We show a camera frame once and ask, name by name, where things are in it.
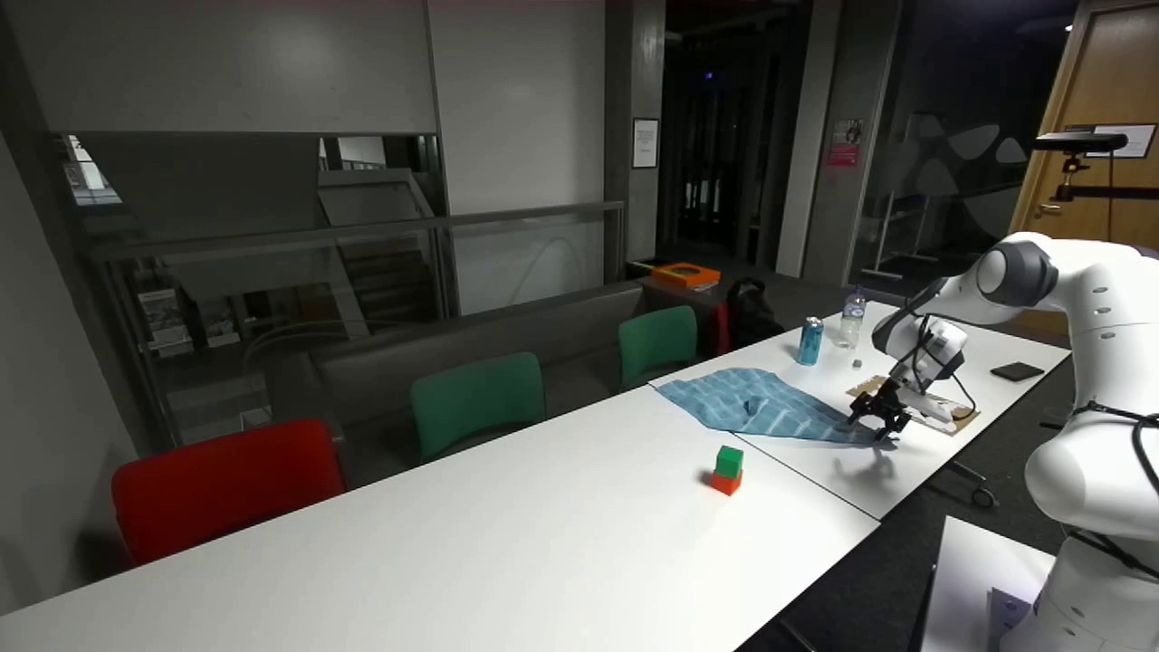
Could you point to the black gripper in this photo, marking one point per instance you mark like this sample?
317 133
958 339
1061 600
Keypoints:
881 411

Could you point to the blue checkered towel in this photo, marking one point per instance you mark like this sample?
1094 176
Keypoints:
762 403

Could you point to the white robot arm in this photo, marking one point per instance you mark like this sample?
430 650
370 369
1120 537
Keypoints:
1098 475

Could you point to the green block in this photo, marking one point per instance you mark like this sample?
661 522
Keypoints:
731 461

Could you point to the red block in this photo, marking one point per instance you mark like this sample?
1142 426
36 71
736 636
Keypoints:
724 484

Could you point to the clear plastic bottle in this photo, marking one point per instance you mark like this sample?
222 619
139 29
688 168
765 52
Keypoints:
854 320

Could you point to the black phone on table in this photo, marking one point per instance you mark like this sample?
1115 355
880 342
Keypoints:
1017 369

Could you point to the orange box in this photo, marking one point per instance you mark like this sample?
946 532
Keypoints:
688 276

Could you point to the far green chair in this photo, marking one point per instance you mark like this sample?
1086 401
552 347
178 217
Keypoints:
659 342

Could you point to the green chair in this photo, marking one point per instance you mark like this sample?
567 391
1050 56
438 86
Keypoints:
659 342
476 401

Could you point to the near green chair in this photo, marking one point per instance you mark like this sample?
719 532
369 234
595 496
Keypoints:
476 401

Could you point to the red chair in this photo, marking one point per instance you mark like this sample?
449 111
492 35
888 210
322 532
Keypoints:
183 496

